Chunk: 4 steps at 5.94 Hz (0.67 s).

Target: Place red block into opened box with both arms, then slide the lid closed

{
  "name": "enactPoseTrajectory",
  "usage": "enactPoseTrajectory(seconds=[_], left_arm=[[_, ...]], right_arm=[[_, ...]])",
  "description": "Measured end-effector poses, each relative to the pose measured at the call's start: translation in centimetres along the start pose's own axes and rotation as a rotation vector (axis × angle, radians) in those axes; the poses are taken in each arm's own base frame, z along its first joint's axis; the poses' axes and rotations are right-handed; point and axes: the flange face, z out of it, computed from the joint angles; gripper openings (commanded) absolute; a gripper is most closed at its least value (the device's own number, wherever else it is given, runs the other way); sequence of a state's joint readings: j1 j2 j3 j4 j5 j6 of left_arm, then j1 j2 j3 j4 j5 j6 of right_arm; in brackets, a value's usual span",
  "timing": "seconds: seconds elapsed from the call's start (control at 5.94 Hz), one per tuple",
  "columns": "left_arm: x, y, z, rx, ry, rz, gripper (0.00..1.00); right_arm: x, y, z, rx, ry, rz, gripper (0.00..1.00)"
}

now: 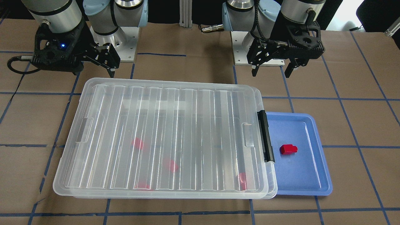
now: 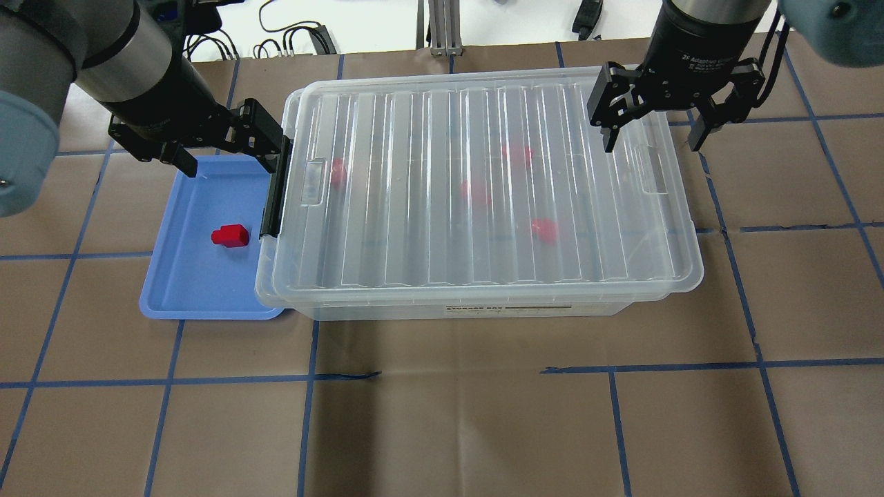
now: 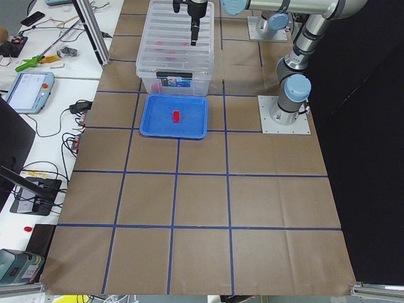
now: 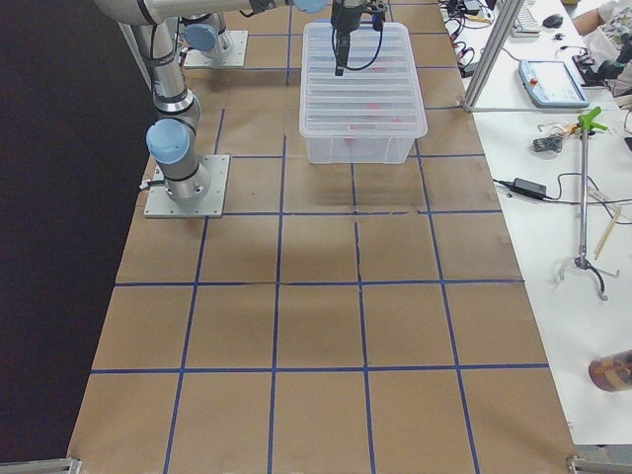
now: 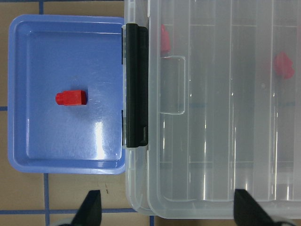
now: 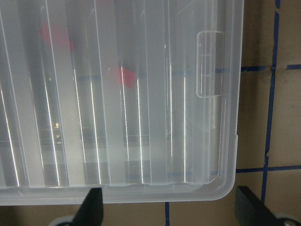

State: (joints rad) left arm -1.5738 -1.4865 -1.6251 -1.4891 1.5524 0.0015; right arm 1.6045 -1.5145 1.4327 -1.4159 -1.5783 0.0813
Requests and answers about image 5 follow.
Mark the black box latch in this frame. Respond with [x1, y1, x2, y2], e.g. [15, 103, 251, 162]
[124, 23, 149, 148]

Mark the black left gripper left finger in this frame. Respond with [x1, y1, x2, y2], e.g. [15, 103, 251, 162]
[71, 190, 102, 226]

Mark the blue plastic tray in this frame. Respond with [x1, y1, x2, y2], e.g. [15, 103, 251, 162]
[8, 15, 125, 175]

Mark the clear plastic storage box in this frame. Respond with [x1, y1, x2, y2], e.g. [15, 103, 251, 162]
[124, 0, 165, 216]

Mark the red block in box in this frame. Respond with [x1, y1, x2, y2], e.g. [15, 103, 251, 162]
[274, 52, 295, 79]
[160, 24, 171, 54]

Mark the clear plastic box lid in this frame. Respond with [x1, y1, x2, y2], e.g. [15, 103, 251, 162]
[155, 0, 301, 219]

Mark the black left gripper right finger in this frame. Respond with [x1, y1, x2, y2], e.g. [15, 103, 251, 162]
[234, 189, 274, 226]

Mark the red block from tray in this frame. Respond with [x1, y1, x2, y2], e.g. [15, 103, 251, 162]
[55, 90, 87, 106]

